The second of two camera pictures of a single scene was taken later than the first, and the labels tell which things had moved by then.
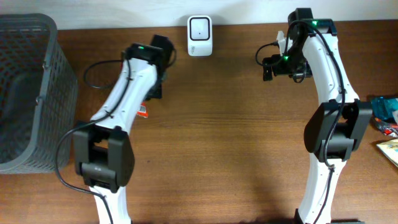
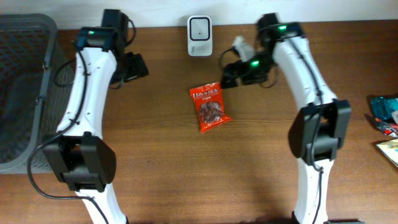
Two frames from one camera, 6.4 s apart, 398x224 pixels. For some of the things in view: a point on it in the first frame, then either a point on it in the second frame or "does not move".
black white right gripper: x=267 y=70 -> x=235 y=73
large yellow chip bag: x=390 y=149 does not move
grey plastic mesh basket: x=38 y=93 does not move
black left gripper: x=156 y=92 -> x=137 y=66
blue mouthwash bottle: x=383 y=107 does not move
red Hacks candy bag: x=142 y=111 -> x=209 y=100
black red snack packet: x=388 y=129 does not move
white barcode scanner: x=199 y=36 does not move
